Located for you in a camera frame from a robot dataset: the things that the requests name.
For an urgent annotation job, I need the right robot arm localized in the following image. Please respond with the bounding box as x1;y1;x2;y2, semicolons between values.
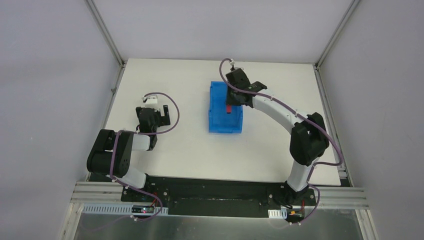
221;67;330;208

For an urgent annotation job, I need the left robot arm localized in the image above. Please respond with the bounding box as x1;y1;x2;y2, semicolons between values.
86;105;171;189

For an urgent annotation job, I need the blue plastic bin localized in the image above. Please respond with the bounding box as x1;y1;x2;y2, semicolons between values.
208;81;243;134

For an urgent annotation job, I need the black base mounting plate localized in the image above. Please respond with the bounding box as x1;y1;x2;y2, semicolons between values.
120;176;316;218

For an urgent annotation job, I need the left controller board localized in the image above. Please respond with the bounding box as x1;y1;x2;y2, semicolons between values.
131;205;155;214

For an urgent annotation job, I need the controller board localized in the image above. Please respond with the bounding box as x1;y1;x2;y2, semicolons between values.
286;209;306;223
131;205;155;214

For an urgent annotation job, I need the right controller board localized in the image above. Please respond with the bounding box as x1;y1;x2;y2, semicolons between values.
286;209;306;223

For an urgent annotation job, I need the metal sheet front panel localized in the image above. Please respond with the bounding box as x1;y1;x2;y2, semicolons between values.
74;210;363;240

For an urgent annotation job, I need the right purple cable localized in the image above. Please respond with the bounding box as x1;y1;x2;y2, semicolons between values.
219;58;343;231

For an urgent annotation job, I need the purple cable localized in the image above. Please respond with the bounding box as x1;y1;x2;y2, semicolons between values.
219;58;343;231
108;92;181;222

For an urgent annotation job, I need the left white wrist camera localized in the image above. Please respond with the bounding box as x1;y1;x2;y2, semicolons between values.
142;94;158;109

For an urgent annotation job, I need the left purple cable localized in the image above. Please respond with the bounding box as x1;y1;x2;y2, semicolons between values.
108;92;181;222

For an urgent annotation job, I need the aluminium front frame rail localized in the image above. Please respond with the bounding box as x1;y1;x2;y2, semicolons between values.
70;181;370;210

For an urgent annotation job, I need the left white slotted cable duct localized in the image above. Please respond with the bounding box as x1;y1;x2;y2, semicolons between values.
82;203;169;216

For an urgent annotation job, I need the white slotted cable duct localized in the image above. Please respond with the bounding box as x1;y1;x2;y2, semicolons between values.
82;203;169;216
267;208;288;219

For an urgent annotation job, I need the left aluminium frame post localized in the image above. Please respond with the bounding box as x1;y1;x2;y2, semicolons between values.
84;0;125;68

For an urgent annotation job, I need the aluminium frame post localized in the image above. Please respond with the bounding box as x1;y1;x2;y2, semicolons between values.
84;0;125;68
315;0;362;70

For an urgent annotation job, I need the right white slotted cable duct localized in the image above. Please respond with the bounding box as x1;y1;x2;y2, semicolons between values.
267;208;288;219

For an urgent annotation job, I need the right aluminium frame post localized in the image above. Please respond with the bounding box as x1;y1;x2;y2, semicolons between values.
315;0;362;70

